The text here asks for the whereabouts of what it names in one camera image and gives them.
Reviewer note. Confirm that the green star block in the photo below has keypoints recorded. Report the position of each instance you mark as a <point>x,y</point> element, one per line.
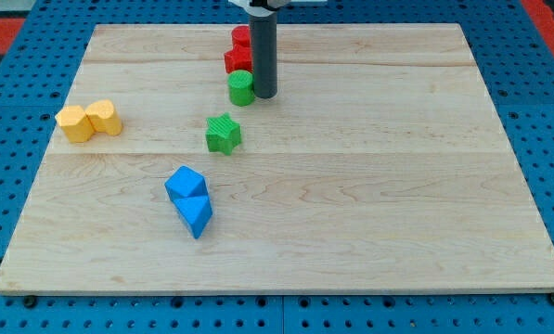
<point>222,134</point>

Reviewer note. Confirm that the red star block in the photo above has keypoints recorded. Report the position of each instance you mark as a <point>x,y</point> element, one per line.
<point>238,58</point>

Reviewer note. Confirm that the blue triangle block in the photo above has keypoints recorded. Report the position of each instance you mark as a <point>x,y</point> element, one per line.
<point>195,212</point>

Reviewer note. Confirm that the green cylinder block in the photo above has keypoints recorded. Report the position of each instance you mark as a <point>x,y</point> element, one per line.
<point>240,87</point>

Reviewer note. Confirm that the blue cube block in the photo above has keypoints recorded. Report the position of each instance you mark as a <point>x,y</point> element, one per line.
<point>185,183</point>

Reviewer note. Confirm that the light wooden board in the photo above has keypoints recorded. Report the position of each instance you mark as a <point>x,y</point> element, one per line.
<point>381,167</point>

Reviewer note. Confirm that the red cylinder block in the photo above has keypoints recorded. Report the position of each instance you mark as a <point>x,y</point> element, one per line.
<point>241,36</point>

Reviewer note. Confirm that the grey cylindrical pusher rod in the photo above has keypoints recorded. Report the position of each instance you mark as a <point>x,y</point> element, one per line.
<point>263,31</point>

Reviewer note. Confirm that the yellow heart block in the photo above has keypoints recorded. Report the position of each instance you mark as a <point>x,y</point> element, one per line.
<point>104,117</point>

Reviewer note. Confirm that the yellow hexagon block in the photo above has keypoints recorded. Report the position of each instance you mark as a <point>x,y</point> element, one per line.
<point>75,124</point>

